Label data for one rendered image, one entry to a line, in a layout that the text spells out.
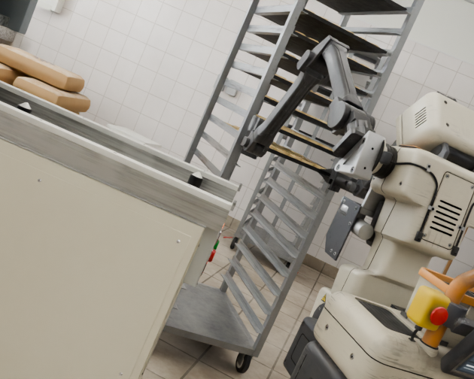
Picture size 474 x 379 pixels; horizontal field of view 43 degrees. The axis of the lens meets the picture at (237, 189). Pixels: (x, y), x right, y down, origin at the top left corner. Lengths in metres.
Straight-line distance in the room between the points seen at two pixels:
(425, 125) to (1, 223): 1.00
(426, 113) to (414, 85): 3.74
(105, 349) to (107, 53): 4.76
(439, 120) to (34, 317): 1.03
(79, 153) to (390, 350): 0.71
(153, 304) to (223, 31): 4.45
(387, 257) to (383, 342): 0.43
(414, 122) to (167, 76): 4.22
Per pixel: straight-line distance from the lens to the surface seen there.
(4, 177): 1.31
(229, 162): 2.34
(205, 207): 1.22
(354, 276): 1.57
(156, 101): 5.66
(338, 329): 1.28
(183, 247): 1.23
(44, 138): 1.28
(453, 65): 5.37
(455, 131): 1.58
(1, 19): 1.79
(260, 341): 2.67
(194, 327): 2.62
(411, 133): 1.60
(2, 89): 1.63
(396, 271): 1.59
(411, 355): 1.21
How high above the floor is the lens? 1.10
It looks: 8 degrees down
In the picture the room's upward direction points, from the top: 24 degrees clockwise
